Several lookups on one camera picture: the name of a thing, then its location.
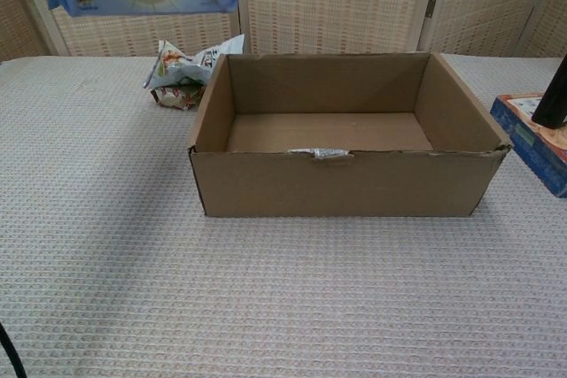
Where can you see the cardboard box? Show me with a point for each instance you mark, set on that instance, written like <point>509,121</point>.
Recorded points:
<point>336,183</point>

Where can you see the orange and blue biscuit box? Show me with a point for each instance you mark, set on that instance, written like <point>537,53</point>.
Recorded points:
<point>531,148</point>

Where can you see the brown bottle with white cap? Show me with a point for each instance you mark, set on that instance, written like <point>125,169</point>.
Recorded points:
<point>553,103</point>

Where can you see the beige woven tablecloth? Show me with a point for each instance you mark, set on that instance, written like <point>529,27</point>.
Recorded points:
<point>266,289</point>

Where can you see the metal screen hinge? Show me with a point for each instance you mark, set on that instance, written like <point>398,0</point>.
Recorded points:
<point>432,6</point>

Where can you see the white and green snack bag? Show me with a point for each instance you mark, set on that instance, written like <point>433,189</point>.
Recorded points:
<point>177,66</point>

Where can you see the woven folding screen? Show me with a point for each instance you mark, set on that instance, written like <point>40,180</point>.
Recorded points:
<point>336,2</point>

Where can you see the brown and gold snack bag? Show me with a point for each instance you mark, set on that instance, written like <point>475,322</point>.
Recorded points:
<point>177,97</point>

